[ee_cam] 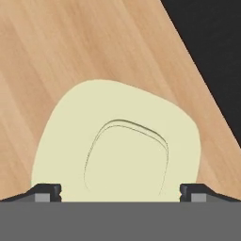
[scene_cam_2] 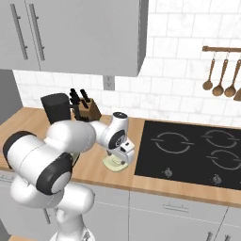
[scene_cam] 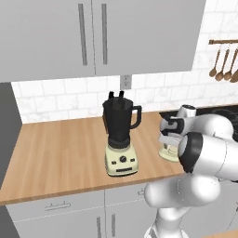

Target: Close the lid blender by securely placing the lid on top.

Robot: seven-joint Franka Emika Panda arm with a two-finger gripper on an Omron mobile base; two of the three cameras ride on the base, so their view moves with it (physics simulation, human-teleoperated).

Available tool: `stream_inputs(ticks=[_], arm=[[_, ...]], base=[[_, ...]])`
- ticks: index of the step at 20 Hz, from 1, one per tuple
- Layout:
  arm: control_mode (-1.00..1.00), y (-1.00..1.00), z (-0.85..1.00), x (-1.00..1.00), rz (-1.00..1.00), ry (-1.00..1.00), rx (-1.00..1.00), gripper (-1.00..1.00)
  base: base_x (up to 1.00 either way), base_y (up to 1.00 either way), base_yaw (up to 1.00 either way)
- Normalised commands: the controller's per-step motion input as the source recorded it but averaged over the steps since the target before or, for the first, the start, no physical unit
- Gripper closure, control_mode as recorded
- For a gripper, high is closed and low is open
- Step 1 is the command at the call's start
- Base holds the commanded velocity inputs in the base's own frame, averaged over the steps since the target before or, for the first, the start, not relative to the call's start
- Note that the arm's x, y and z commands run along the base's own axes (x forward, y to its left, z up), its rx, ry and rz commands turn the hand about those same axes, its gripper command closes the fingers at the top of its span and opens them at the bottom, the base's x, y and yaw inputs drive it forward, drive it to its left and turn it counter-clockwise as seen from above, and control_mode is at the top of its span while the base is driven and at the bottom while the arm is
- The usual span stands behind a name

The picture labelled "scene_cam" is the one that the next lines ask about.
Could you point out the grey base cupboard door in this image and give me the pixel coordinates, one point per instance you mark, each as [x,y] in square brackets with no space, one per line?
[55,227]
[133,221]

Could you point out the cream round object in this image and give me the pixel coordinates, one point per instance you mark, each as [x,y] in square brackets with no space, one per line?
[167,154]

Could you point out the grey drawer front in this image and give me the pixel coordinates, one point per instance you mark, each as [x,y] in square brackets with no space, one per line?
[124,195]
[80,203]

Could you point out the wooden hanging spoon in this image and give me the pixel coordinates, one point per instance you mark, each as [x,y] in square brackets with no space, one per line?
[213,72]
[228,75]
[235,76]
[219,76]

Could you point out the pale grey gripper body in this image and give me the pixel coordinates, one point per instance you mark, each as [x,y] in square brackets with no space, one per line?
[169,141]

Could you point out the grey wall socket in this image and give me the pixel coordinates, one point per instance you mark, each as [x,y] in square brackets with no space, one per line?
[125,81]

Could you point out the grey wall cupboard door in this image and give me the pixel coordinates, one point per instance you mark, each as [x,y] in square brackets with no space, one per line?
[148,34]
[40,37]

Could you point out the black and cream blender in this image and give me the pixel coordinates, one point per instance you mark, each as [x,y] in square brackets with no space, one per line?
[119,130]

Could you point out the black hob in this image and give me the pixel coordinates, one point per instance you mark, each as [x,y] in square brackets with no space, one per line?
[223,111]

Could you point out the wooden wall rail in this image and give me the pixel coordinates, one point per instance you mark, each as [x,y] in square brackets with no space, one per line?
[223,41]

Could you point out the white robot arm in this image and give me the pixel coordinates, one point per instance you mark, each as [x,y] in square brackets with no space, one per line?
[204,155]

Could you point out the dark grey tall cabinet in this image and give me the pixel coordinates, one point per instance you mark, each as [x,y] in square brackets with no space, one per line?
[7,130]

